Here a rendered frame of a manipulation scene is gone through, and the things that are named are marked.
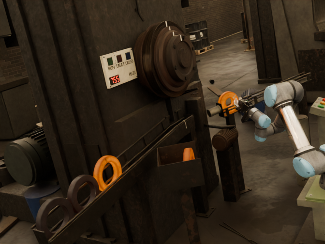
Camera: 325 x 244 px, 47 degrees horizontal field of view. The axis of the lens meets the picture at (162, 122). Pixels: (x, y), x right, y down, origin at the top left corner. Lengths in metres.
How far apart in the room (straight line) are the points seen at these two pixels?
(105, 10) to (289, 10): 3.09
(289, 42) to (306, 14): 0.38
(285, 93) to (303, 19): 2.70
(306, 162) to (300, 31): 2.95
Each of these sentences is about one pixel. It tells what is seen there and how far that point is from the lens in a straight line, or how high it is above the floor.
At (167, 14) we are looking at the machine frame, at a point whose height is 1.38.
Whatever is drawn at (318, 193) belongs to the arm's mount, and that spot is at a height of 0.32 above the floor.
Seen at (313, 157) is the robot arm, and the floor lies 0.54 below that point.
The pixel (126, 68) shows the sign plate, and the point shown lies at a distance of 2.20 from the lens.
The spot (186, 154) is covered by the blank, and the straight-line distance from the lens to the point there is 1.79.
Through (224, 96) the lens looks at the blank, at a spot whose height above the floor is 0.76.
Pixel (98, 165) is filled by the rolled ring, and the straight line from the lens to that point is 1.87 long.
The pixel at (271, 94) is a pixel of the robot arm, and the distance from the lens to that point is 2.14.
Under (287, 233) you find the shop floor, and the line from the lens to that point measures 2.47.
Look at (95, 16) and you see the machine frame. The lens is 2.10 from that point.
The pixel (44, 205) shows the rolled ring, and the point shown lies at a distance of 1.68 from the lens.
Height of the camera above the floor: 1.37
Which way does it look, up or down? 15 degrees down
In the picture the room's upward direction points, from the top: 11 degrees counter-clockwise
